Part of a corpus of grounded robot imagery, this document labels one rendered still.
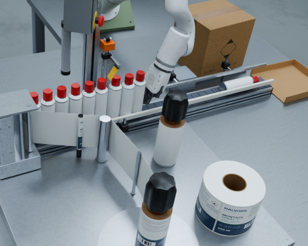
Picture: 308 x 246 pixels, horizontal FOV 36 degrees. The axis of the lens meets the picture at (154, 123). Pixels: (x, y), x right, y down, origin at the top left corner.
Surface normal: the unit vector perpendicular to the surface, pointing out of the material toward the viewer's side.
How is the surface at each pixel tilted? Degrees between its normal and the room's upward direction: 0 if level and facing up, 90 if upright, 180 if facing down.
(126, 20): 49
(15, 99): 0
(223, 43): 90
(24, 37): 0
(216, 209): 90
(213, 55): 90
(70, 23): 90
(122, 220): 0
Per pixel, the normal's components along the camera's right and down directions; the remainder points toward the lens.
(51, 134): 0.03, 0.63
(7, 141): 0.50, 0.59
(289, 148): 0.13, -0.77
